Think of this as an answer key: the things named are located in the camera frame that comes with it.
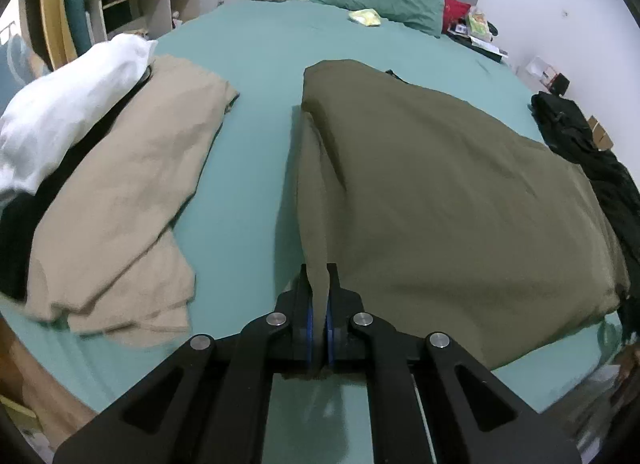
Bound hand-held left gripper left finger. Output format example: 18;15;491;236
52;264;317;464

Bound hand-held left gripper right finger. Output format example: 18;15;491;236
322;263;583;464

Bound olive green jacket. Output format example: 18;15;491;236
292;59;631;370

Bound pile of black clothes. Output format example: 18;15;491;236
530;92;640;345

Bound beige pants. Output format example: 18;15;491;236
22;55;241;350

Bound black folded garment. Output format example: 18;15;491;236
0;69;153;302

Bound yellow packet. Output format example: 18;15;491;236
348;8;383;28

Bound stack of books and papers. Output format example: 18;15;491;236
447;24;508;62

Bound white shirt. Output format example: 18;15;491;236
0;34;158;197

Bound white box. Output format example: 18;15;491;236
525;57;556;85

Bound green snack bag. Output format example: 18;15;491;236
465;12;488;38

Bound yellow wooden door frame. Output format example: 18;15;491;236
39;0;76;70

